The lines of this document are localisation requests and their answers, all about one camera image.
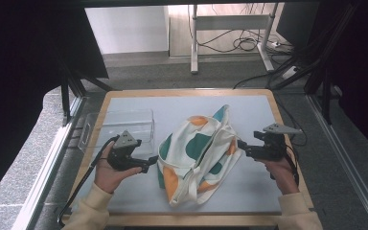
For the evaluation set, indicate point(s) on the white tote bag coloured patches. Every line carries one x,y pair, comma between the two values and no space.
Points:
198,159

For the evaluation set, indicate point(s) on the light grey table mat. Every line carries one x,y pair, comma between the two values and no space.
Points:
147,191

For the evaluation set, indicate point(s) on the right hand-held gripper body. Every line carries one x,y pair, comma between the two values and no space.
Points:
271,148

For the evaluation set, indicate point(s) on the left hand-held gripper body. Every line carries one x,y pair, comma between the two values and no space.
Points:
121,159

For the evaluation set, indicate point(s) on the person's left hand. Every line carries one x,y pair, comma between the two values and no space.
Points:
107,177

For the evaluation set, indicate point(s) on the clear plastic container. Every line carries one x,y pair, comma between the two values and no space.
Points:
137,123

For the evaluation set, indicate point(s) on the person's right hand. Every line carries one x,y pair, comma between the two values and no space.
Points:
284,179

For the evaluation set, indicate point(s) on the white power strip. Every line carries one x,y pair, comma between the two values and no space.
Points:
290,72

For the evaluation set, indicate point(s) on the black curtain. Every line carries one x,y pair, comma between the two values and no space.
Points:
22,80
364,80

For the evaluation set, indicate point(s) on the white metal desk frame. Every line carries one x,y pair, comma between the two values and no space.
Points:
230,22

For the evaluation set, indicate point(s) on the black metal stand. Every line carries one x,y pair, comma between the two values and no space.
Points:
326,96
65,99

